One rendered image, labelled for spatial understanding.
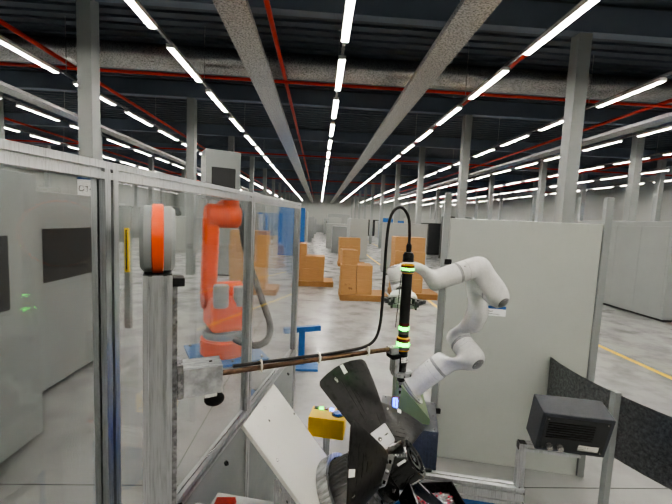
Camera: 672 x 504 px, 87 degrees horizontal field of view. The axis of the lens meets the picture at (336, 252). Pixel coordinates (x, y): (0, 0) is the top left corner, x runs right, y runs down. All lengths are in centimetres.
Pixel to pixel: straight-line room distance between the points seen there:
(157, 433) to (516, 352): 276
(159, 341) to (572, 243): 292
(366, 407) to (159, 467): 61
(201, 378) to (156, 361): 11
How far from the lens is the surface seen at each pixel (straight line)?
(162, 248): 85
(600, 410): 186
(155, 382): 96
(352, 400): 127
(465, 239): 301
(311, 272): 1048
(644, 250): 1118
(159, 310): 91
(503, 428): 351
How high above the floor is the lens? 194
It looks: 5 degrees down
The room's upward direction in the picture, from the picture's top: 3 degrees clockwise
